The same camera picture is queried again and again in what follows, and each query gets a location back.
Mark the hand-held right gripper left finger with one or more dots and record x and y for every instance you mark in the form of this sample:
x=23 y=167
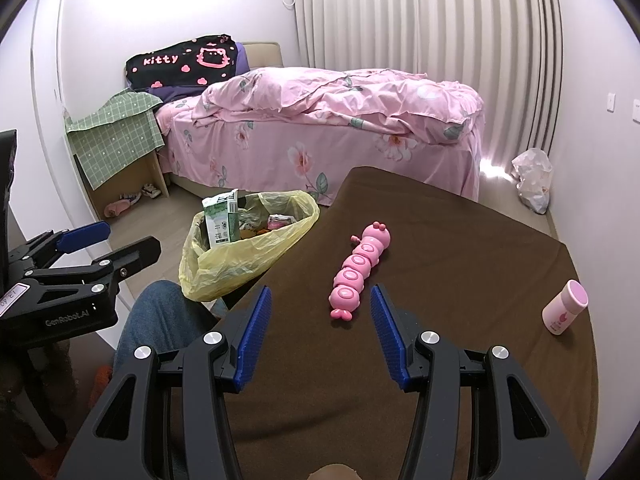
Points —
x=255 y=340

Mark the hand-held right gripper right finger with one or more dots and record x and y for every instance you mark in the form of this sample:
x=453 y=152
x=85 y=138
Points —
x=390 y=340

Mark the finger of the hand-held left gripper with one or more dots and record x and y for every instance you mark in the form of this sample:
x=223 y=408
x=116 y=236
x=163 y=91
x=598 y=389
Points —
x=125 y=262
x=82 y=236

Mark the yellow plastic bag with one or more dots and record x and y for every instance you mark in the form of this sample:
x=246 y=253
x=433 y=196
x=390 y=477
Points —
x=240 y=260

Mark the green white packet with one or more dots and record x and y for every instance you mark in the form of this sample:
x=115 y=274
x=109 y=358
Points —
x=220 y=225

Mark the orange plastic bag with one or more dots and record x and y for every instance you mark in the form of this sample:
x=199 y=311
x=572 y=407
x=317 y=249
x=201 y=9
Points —
x=252 y=233

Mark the magenta cartoon wrapper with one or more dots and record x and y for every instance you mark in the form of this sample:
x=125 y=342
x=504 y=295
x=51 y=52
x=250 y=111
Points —
x=282 y=221

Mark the pink slippers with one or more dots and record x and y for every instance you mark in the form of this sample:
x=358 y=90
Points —
x=117 y=207

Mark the person's leg in jeans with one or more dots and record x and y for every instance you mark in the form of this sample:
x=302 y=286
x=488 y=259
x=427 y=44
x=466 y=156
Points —
x=160 y=320

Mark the white dark shoes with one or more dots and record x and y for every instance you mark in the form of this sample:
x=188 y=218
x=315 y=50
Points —
x=150 y=191

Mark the pink caterpillar toy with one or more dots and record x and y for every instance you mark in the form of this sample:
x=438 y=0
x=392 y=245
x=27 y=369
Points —
x=357 y=270

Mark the wooden nightstand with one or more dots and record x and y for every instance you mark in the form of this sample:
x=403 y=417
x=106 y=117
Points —
x=162 y=175

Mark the brown tablecloth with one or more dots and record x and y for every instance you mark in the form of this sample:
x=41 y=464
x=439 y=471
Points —
x=450 y=260

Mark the green checked cloth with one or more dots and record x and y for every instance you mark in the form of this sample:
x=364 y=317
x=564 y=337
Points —
x=115 y=135

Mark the pink bottle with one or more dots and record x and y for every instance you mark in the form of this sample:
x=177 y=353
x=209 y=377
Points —
x=562 y=310

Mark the pink floral bed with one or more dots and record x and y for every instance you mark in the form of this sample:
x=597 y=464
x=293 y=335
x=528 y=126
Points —
x=275 y=160

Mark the black Hello Kitty pillow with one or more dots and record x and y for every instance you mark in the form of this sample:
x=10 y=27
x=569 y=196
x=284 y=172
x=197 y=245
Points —
x=175 y=67

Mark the white plastic bag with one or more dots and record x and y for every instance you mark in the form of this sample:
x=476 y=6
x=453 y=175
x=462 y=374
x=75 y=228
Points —
x=532 y=180

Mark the pink floral duvet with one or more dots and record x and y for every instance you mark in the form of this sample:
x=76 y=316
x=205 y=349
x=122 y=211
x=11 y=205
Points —
x=350 y=100

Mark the beige headboard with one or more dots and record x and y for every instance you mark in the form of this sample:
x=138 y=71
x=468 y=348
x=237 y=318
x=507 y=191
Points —
x=265 y=55

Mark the white pleated curtain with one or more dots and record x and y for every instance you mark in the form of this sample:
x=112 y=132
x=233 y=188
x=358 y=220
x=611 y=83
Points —
x=425 y=20

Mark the white wall switch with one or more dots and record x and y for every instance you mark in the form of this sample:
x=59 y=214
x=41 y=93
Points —
x=611 y=102

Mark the white wall socket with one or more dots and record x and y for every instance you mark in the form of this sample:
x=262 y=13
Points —
x=635 y=111

